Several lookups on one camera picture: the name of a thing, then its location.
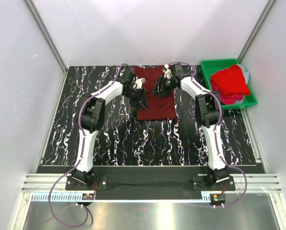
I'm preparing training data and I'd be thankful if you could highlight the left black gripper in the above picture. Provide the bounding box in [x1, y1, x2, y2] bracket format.
[123, 87, 148, 111]

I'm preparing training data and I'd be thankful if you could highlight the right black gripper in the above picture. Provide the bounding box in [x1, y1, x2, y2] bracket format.
[151, 75, 177, 98]

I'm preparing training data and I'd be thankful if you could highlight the dark red t shirt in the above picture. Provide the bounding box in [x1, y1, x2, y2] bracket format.
[134, 66, 176, 120]

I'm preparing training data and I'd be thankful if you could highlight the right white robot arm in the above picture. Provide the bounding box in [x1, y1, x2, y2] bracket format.
[151, 62, 229, 190]

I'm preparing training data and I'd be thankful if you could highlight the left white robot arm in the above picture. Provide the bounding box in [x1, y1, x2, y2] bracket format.
[71, 70, 148, 190]

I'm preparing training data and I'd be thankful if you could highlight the green plastic bin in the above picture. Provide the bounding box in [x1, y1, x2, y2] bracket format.
[201, 58, 258, 110]

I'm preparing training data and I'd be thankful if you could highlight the pink t shirt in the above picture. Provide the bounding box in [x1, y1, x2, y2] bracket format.
[210, 80, 244, 105]

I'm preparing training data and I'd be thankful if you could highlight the bright red t shirt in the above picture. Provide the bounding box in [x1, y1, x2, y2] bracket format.
[210, 65, 251, 96]

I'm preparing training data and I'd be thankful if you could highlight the light blue t shirt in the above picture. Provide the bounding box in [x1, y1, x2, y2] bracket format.
[238, 64, 250, 84]

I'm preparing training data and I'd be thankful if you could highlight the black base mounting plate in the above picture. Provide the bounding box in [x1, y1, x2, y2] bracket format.
[65, 166, 236, 200]

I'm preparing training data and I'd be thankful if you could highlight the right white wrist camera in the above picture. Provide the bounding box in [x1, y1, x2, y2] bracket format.
[163, 64, 172, 79]

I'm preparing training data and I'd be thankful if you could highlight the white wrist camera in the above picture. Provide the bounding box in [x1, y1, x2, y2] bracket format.
[163, 64, 172, 79]
[133, 78, 146, 90]

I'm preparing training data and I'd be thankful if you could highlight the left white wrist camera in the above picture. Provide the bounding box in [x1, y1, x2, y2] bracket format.
[133, 78, 146, 90]

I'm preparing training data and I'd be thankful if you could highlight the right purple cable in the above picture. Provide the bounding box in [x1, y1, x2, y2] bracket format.
[169, 61, 248, 208]

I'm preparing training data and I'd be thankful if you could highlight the left aluminium frame post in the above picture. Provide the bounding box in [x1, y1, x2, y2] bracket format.
[23, 0, 68, 74]

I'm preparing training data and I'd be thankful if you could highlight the aluminium frame post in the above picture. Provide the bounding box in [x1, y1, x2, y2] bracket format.
[238, 0, 277, 63]
[23, 0, 68, 74]

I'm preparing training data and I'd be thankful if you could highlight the white slotted cable duct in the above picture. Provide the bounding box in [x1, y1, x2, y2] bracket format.
[31, 191, 217, 203]

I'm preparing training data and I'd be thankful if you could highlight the aluminium extrusion rail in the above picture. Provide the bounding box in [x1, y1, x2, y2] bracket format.
[22, 174, 281, 193]

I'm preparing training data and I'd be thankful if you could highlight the right aluminium frame post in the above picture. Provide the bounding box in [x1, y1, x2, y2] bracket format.
[238, 0, 277, 63]

